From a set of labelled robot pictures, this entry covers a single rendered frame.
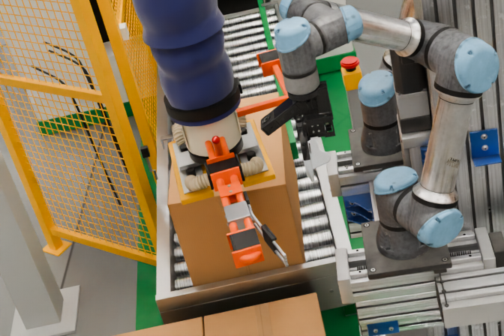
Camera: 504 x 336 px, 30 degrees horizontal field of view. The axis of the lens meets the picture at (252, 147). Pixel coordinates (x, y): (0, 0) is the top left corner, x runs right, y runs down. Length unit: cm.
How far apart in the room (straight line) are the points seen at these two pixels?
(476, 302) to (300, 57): 93
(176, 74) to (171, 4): 22
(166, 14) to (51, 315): 206
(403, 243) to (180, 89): 76
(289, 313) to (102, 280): 146
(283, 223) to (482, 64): 117
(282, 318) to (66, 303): 147
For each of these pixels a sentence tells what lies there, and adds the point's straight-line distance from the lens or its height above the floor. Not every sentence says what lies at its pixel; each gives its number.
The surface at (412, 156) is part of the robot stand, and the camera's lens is 267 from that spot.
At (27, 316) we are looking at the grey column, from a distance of 430.
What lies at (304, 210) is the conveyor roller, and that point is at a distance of 360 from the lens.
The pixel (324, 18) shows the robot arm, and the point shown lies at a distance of 199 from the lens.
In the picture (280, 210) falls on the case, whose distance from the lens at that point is 313.
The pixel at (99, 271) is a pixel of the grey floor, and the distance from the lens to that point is 451.
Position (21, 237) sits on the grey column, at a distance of 402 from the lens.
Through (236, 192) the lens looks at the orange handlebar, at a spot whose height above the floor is 127.
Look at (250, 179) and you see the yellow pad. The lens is 278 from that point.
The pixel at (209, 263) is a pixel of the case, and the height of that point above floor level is 67.
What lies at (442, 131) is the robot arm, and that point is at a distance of 229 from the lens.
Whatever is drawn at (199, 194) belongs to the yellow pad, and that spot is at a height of 115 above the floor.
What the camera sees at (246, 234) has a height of 128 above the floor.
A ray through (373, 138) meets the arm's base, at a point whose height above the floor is 110.
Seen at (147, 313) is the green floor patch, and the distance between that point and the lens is 420.
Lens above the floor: 273
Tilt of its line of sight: 33 degrees down
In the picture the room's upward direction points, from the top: 14 degrees counter-clockwise
